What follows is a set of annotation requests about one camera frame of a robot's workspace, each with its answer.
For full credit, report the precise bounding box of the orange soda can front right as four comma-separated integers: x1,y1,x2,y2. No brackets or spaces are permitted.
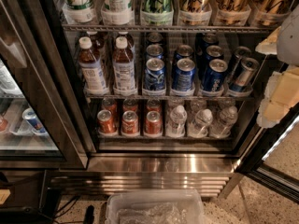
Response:
144,111,162,137

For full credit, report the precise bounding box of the blue Pepsi can front right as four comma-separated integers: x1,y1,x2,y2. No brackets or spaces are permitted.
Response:
201,59,228,92

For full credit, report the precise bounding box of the brown tea bottle left front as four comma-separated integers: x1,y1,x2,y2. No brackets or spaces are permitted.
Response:
78,36,108,95

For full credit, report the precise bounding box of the brown tea bottle right front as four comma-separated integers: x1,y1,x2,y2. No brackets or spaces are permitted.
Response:
112,36,136,96

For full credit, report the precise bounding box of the clear water bottle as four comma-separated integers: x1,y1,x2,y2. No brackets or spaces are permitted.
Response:
166,105,187,138
209,105,238,139
188,109,213,138

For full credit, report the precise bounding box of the blue Pepsi can front left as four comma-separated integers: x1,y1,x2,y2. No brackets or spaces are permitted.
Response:
142,58,166,96

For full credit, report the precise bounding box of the blue white can behind glass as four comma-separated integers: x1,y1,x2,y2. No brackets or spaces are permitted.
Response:
22,108,47,135

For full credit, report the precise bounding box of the orange soda can front middle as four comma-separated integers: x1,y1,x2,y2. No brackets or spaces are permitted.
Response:
121,110,139,136

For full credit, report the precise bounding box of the open fridge glass door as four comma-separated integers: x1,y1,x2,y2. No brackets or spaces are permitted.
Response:
239,106,299,203

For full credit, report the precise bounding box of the orange soda can front left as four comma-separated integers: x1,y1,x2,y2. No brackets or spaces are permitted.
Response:
97,109,117,136

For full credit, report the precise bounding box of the Red Bull can front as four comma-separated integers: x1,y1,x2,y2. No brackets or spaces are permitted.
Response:
226,57,260,97

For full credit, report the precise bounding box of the gold tall can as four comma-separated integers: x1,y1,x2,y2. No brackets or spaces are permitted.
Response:
249,0,293,27
178,0,212,26
216,0,249,25

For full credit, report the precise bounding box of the blue Pepsi can front middle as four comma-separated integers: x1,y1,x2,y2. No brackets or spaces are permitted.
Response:
170,58,196,96

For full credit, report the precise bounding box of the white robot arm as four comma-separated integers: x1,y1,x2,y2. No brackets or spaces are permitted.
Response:
255,7,299,128

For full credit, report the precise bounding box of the brown tea bottle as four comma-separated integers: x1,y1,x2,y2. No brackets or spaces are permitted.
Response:
78,36,108,95
112,36,136,96

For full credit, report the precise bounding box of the black cable on floor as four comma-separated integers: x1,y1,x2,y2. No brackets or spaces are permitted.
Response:
52,194,81,219

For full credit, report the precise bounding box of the gold tall can right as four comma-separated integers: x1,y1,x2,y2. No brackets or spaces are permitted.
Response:
249,0,293,27

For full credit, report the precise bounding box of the clear plastic bin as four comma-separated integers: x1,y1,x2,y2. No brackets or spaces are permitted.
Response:
105,189,206,224

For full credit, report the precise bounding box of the red bull can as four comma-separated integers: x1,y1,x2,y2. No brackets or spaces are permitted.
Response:
226,57,260,97
227,46,251,81

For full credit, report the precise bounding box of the white green can far left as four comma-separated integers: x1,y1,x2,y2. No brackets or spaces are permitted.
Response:
64,0,97,24

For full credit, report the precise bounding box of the clear water bottle left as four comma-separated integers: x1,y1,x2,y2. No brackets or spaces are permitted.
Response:
166,105,187,138

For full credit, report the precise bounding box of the white green labelled can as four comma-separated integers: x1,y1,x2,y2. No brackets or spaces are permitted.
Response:
101,0,134,25

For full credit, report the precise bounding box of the green tall can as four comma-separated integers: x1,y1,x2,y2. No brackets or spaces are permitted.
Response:
140,0,174,26

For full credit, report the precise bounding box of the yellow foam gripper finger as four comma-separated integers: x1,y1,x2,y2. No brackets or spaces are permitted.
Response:
255,27,281,55
256,65,299,128

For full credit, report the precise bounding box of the blue pepsi can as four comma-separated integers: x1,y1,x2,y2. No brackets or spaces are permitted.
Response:
142,58,166,96
201,59,228,92
170,58,196,96

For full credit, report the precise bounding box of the closed left glass door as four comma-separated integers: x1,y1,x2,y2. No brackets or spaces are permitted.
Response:
0,0,93,172

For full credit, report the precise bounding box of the gold tall can left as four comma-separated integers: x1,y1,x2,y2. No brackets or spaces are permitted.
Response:
178,0,212,26

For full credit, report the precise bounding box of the stainless steel fridge cabinet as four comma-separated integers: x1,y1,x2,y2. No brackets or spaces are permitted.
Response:
39,0,299,202

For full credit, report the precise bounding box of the clear water bottle right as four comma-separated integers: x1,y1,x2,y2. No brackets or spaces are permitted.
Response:
209,105,238,139

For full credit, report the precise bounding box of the Red Bull can back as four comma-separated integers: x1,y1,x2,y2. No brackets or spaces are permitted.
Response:
227,46,251,81

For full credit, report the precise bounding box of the gold tall can middle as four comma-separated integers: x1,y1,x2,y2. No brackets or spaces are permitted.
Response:
216,0,249,25

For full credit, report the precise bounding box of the clear water bottle middle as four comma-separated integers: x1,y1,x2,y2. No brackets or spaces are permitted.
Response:
188,109,213,138

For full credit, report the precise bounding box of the orange soda can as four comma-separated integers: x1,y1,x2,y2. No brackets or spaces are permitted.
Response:
144,111,162,137
121,110,139,136
97,109,117,136

